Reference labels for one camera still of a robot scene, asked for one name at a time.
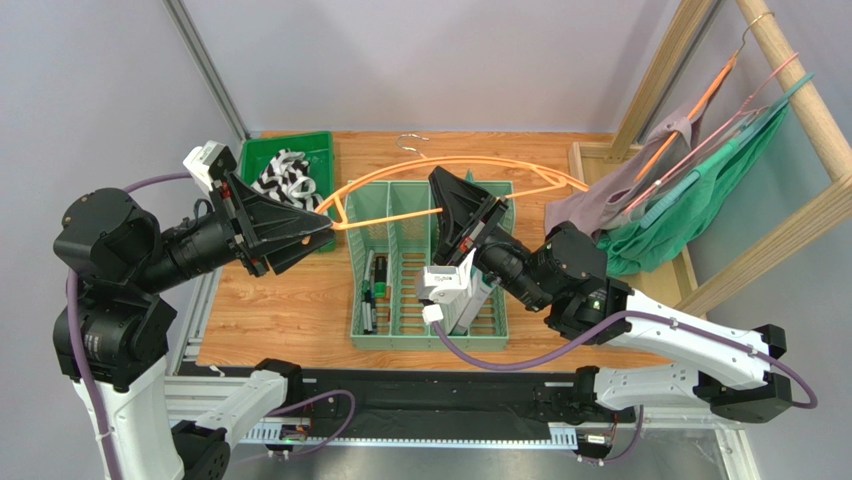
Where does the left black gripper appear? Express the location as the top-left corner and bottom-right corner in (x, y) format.
(133, 168), (337, 291)

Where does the orange clothes hanger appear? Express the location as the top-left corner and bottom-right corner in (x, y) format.
(300, 133), (591, 246)

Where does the black white striped tank top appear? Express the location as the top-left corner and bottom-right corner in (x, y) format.
(251, 149), (324, 211)

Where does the green tank top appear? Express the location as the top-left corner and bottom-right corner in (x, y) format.
(597, 104), (790, 277)

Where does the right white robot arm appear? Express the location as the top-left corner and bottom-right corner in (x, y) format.
(416, 167), (797, 424)

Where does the mauve tank top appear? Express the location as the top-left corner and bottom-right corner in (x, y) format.
(544, 102), (704, 239)

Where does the mint green file organizer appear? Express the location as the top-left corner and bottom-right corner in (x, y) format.
(344, 175), (518, 353)

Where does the green plastic tray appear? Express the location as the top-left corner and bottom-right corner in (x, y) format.
(240, 131), (336, 211)

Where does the black marker green cap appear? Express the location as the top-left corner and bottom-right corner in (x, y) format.
(372, 254), (388, 299)

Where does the white pen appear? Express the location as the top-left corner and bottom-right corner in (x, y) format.
(361, 249), (377, 335)

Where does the wooden clothes rack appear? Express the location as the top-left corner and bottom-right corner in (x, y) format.
(566, 0), (852, 350)

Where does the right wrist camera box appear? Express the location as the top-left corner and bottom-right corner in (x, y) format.
(415, 250), (479, 334)

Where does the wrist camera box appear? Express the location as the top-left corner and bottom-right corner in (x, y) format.
(415, 250), (479, 334)
(182, 140), (238, 194)

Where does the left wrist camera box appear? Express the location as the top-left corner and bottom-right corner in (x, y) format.
(182, 140), (238, 194)

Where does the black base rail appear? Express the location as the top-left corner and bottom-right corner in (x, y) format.
(151, 367), (733, 467)

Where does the aluminium frame post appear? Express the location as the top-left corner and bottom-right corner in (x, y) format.
(162, 0), (251, 143)

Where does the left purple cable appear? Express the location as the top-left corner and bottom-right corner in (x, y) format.
(65, 171), (194, 480)

